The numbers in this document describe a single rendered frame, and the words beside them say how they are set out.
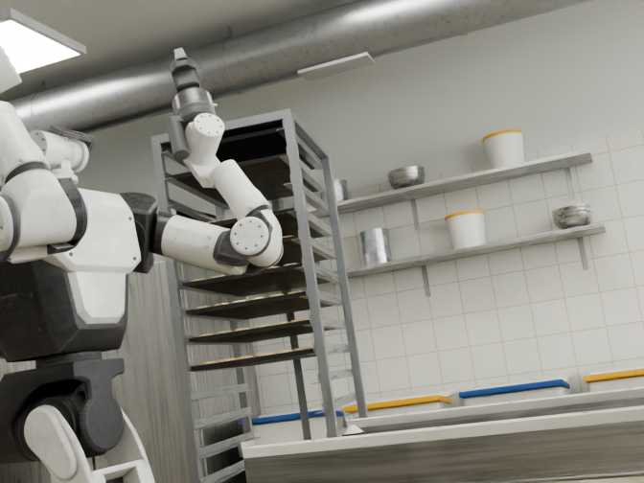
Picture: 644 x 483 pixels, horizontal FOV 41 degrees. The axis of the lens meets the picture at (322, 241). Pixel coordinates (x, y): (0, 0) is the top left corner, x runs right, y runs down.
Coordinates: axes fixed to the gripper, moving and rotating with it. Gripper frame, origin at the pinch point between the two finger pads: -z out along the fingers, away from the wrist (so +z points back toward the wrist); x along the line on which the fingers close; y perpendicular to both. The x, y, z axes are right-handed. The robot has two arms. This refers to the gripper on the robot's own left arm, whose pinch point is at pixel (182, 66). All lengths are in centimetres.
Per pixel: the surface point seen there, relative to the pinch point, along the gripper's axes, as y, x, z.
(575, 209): -185, -267, -80
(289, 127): -26, -71, -32
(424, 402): -72, -299, -8
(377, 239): -80, -304, -116
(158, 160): 17, -80, -39
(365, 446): -11, 46, 110
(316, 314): -18, -94, 24
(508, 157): -161, -263, -123
